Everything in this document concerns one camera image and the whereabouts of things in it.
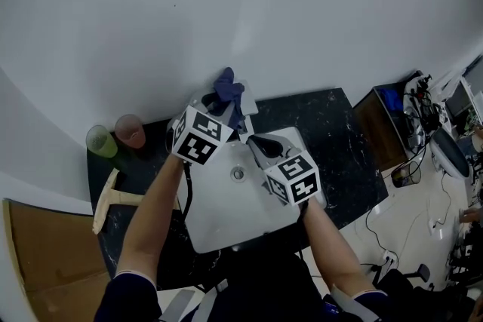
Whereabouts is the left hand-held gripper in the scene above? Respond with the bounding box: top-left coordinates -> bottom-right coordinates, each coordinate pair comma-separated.
171,89 -> 238,167

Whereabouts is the white rectangular sink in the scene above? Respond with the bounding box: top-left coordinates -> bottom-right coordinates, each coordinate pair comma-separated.
183,126 -> 328,254

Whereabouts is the bright blue fabric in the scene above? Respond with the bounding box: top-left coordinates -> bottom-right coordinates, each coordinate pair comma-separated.
378,86 -> 404,112

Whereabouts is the brown cardboard box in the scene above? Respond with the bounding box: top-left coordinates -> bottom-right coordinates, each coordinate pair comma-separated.
2,198 -> 114,322

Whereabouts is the beige wooden T-shaped tool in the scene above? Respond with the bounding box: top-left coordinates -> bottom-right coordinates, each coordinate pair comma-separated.
92,167 -> 182,235

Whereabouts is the grey chest harness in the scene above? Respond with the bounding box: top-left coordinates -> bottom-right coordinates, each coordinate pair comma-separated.
160,278 -> 363,322

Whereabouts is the pile of cables and devices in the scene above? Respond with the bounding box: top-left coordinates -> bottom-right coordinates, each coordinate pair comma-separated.
401,69 -> 460,152

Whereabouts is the brown wooden cabinet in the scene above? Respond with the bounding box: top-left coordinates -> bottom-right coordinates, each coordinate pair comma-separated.
352,82 -> 412,173

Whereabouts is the white grey chair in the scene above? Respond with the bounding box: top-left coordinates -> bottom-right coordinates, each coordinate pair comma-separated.
431,127 -> 473,180

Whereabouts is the person's left forearm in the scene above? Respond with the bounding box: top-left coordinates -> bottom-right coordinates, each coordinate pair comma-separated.
115,154 -> 192,280

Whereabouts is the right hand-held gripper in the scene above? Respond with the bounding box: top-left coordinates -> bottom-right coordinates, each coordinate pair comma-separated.
247,133 -> 328,208

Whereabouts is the pink translucent cup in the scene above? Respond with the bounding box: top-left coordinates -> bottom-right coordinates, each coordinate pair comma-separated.
114,113 -> 146,149

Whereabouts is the dark blue cloth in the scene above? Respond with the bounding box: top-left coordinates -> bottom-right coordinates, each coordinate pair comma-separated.
212,66 -> 246,131

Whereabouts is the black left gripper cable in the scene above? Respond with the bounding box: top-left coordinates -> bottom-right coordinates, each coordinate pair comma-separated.
182,160 -> 195,219

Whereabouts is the person's dark shirt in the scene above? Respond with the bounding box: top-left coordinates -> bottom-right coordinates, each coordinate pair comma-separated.
94,254 -> 397,322

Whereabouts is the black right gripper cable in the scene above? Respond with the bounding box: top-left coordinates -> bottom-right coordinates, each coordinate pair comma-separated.
296,199 -> 310,261

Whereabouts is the person's right forearm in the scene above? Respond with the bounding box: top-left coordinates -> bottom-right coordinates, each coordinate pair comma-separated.
300,199 -> 378,295

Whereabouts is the wire mesh wastebasket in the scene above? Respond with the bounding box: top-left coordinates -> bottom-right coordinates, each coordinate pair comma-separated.
390,161 -> 423,189

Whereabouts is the black office chair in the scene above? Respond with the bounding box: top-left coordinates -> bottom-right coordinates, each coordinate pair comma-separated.
371,262 -> 476,322

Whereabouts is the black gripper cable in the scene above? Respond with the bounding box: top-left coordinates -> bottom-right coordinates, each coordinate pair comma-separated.
296,199 -> 310,261
182,160 -> 195,219

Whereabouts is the black marble vanity counter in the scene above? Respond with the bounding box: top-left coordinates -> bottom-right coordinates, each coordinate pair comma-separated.
86,87 -> 389,290

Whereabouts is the green translucent cup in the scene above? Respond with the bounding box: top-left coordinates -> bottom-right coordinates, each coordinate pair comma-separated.
85,124 -> 120,159

